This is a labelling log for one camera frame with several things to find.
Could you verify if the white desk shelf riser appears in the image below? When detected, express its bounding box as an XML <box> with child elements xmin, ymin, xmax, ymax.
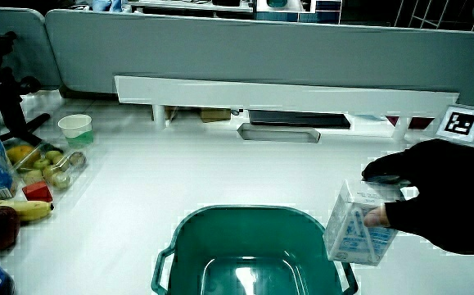
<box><xmin>114</xmin><ymin>75</ymin><xmax>460</xmax><ymax>143</ymax></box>

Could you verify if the black camera tripod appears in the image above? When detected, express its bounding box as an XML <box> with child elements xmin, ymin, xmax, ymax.
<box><xmin>0</xmin><ymin>30</ymin><xmax>52</xmax><ymax>147</ymax></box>

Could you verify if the red block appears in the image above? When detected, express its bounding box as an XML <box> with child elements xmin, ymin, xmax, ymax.
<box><xmin>21</xmin><ymin>181</ymin><xmax>54</xmax><ymax>203</ymax></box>

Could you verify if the green plastic basket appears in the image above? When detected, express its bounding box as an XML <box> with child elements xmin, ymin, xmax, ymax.
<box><xmin>150</xmin><ymin>204</ymin><xmax>359</xmax><ymax>295</ymax></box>

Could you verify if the clear plastic fruit box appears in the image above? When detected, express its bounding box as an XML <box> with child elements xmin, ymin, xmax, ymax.
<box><xmin>11</xmin><ymin>141</ymin><xmax>89</xmax><ymax>192</ymax></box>

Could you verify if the large grey partition panel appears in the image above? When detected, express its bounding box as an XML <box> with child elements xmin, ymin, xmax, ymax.
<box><xmin>44</xmin><ymin>8</ymin><xmax>474</xmax><ymax>112</ymax></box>

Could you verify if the white wire rack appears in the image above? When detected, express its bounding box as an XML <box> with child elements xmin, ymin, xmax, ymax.
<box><xmin>394</xmin><ymin>0</ymin><xmax>474</xmax><ymax>31</ymax></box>

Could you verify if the dark red flat item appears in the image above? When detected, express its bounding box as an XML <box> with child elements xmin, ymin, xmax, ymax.
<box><xmin>386</xmin><ymin>116</ymin><xmax>436</xmax><ymax>131</ymax></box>

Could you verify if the yellow banana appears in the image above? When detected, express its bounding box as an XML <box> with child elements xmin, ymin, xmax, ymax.
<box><xmin>0</xmin><ymin>194</ymin><xmax>55</xmax><ymax>223</ymax></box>

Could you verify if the pile of small green fruits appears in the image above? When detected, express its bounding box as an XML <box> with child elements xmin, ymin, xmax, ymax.
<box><xmin>22</xmin><ymin>149</ymin><xmax>87</xmax><ymax>190</ymax></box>

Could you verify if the blue white box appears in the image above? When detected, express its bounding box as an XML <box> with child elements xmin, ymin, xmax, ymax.
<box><xmin>253</xmin><ymin>0</ymin><xmax>343</xmax><ymax>25</ymax></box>

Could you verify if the black keyboard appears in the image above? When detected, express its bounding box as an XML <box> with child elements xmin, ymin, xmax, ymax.
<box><xmin>247</xmin><ymin>109</ymin><xmax>352</xmax><ymax>130</ymax></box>

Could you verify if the white green paper cup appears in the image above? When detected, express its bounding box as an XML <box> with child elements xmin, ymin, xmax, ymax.
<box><xmin>57</xmin><ymin>113</ymin><xmax>95</xmax><ymax>148</ymax></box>

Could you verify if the brown cardboard box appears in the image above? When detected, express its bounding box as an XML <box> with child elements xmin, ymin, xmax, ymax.
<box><xmin>198</xmin><ymin>107</ymin><xmax>232</xmax><ymax>124</ymax></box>

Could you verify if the white blue milk carton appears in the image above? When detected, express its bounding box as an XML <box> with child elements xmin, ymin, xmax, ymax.
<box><xmin>322</xmin><ymin>179</ymin><xmax>405</xmax><ymax>267</ymax></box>

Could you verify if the person's right hand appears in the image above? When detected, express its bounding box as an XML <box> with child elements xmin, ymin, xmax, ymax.
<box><xmin>361</xmin><ymin>105</ymin><xmax>474</xmax><ymax>256</ymax></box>

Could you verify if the orange mango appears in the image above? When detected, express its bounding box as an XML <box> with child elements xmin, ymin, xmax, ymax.
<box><xmin>6</xmin><ymin>144</ymin><xmax>42</xmax><ymax>169</ymax></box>

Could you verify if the small grey partition panel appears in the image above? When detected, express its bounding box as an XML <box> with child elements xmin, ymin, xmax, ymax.
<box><xmin>0</xmin><ymin>6</ymin><xmax>62</xmax><ymax>88</ymax></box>

